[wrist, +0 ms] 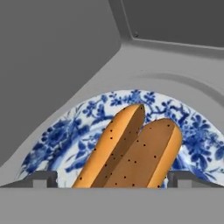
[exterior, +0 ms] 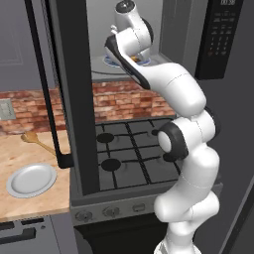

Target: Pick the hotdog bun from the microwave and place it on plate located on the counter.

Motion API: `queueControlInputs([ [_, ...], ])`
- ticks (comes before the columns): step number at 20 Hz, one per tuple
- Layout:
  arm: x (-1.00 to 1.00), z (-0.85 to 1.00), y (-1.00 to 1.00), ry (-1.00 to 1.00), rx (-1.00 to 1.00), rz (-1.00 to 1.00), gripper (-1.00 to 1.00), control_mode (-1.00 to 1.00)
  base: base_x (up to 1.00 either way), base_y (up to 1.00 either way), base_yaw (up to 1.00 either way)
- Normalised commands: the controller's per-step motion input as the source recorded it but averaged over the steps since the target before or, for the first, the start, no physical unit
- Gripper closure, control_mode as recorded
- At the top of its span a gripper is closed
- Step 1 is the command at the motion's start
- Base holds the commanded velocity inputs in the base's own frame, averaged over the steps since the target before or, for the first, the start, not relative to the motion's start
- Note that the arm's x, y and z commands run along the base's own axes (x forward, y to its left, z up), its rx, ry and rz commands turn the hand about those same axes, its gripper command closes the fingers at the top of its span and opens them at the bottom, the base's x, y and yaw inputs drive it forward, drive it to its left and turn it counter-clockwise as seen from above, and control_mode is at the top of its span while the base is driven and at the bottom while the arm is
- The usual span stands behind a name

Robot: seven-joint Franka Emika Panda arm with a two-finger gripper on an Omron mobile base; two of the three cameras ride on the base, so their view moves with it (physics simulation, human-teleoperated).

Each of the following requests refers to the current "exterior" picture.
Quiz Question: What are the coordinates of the grey wall socket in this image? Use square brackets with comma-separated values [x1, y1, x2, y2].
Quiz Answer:
[0, 97, 17, 121]

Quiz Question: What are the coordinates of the grey round plate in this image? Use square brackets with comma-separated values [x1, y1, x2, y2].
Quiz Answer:
[5, 162, 59, 199]

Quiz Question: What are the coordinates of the black microwave door handle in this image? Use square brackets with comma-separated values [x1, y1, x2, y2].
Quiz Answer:
[24, 0, 75, 170]

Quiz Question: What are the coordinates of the grey stove knob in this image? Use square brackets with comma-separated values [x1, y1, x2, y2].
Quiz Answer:
[131, 202, 147, 213]
[74, 209, 94, 223]
[101, 205, 121, 218]

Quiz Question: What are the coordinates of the black microwave oven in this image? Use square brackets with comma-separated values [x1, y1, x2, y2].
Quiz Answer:
[85, 0, 246, 83]

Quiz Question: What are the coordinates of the blue-rimmed white plate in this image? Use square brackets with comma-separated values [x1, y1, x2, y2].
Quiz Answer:
[103, 54, 152, 69]

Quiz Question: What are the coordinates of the dark grey microwave door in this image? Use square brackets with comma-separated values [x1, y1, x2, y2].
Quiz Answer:
[44, 0, 101, 196]

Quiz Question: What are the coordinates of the wooden spoon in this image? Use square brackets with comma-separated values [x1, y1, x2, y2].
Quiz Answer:
[20, 130, 58, 157]

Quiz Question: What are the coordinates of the grey stove with gas hob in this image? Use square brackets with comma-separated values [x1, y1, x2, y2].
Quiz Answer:
[69, 115, 224, 254]

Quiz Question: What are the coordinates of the black dishwasher handle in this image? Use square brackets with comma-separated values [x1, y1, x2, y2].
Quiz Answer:
[0, 226, 37, 246]

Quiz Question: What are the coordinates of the grey wall cupboard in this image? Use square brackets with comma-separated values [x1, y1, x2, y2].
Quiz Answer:
[0, 0, 46, 93]

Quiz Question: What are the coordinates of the grey dishwasher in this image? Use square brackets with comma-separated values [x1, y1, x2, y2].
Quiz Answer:
[0, 215, 57, 254]

